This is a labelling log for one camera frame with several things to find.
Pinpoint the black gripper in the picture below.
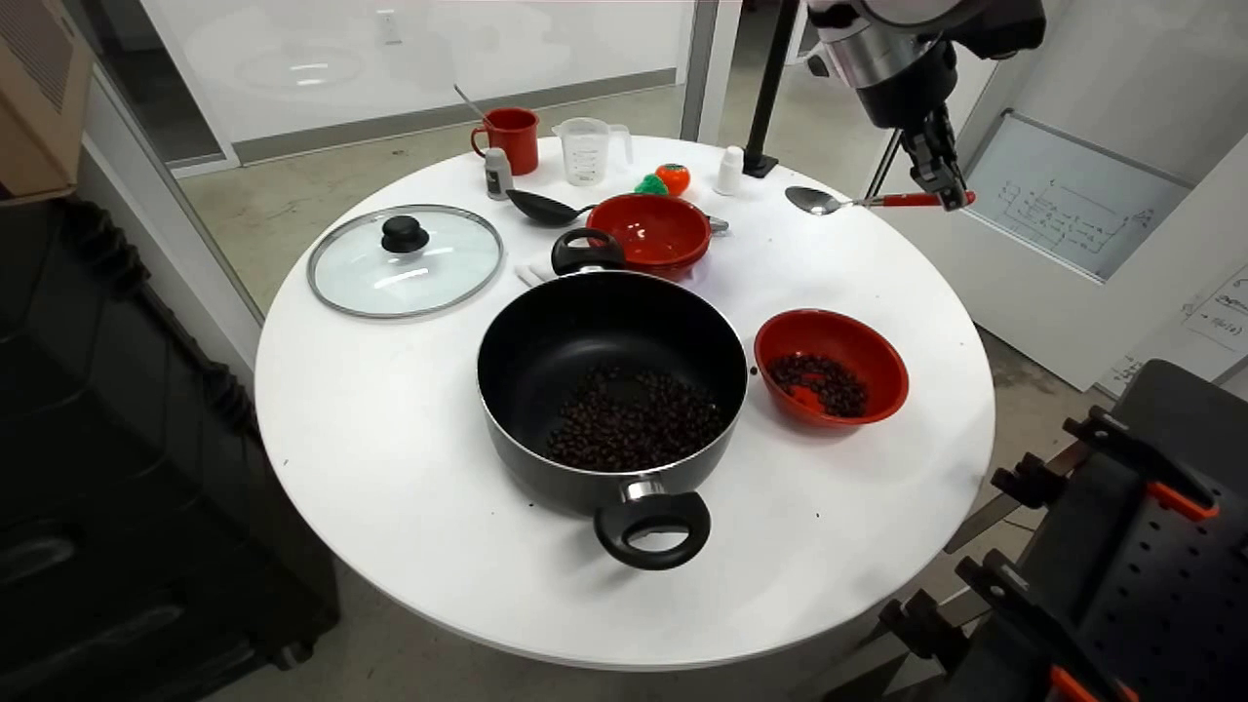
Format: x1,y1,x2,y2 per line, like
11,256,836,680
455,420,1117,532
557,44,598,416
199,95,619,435
869,35,980,216

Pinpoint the orange bowl with beans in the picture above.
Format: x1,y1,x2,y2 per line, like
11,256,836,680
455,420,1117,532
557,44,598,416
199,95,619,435
752,303,911,434

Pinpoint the empty red bowl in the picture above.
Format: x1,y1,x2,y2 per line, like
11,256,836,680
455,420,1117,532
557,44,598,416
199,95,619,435
581,191,716,279

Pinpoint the black cooking pot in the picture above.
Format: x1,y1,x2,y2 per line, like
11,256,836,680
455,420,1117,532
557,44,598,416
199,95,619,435
472,226,752,575

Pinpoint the whiteboard panel on door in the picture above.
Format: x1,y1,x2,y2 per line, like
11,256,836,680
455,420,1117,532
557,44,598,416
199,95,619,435
958,110,1194,285

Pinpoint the black tripod stand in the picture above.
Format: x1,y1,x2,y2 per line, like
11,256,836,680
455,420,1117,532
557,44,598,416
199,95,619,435
740,0,804,185

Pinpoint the white shaker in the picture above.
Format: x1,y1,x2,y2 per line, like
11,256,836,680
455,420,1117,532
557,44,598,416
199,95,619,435
713,144,748,203

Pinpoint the small coffee bean pile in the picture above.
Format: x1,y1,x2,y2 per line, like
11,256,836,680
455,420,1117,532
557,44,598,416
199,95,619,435
770,351,874,420

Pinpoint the orange ball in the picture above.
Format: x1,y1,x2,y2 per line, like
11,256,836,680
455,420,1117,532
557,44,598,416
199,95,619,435
653,159,693,203

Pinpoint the black orange clamp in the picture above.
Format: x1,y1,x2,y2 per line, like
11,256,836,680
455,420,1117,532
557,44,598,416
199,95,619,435
989,406,1225,525
953,545,1145,702

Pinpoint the clear plastic measuring cup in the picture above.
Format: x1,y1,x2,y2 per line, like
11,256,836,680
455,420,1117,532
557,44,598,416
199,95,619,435
554,114,637,191

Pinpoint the large coffee bean pile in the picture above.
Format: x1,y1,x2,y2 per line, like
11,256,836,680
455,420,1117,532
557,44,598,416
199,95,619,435
534,365,720,474

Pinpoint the black ladle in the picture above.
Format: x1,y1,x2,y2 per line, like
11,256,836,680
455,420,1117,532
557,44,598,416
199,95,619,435
502,188,598,230

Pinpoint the red mug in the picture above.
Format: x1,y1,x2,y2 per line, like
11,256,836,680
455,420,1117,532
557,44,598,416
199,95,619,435
468,107,544,181

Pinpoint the small grey shaker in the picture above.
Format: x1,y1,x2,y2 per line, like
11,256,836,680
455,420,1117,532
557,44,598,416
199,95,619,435
484,144,514,203

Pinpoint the black perforated workbench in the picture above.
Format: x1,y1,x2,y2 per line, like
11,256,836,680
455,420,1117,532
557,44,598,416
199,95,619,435
832,359,1248,702

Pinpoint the glass lid black knob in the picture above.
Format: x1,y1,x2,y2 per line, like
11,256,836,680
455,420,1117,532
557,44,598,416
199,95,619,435
304,200,507,322

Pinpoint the cardboard box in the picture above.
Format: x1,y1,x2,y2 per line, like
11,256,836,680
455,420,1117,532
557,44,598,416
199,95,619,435
0,0,102,207

